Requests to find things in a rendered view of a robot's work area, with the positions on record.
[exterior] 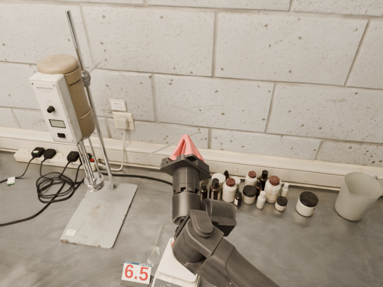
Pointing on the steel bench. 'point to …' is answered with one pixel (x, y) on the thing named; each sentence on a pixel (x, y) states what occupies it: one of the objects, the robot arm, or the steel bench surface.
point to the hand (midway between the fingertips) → (185, 138)
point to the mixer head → (62, 98)
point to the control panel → (164, 283)
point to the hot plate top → (174, 267)
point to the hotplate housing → (176, 280)
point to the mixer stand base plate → (100, 216)
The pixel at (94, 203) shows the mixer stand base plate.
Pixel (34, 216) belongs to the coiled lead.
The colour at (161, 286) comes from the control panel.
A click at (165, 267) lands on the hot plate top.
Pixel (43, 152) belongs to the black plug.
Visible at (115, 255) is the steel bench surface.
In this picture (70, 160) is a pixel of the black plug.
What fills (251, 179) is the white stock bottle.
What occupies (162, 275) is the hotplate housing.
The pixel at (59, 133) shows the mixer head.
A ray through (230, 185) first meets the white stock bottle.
